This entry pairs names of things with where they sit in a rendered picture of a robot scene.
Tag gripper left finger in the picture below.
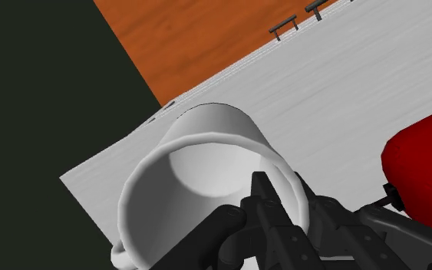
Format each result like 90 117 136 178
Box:
150 171 326 270

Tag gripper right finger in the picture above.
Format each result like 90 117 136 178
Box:
294 172 432 270

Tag white mug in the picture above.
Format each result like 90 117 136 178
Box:
110 102 312 270

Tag white chest of drawers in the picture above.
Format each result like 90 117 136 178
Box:
59 0 432 270

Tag red rounded object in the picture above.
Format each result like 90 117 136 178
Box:
381 103 432 239

